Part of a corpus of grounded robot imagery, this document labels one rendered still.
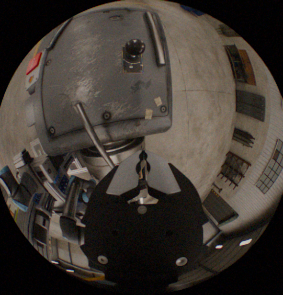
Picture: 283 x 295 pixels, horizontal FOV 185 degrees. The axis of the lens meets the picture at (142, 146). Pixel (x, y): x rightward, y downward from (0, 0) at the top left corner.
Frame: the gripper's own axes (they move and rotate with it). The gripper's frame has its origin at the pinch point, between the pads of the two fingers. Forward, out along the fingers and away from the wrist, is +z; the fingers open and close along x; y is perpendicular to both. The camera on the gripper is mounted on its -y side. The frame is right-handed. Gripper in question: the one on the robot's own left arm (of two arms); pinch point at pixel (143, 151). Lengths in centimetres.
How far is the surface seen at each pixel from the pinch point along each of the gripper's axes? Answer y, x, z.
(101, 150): -0.3, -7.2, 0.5
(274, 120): -67, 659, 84
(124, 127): -1.5, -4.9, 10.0
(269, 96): -180, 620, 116
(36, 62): -29.0, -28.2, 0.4
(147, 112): -4.7, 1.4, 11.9
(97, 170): 12.4, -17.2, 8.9
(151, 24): -34.9, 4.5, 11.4
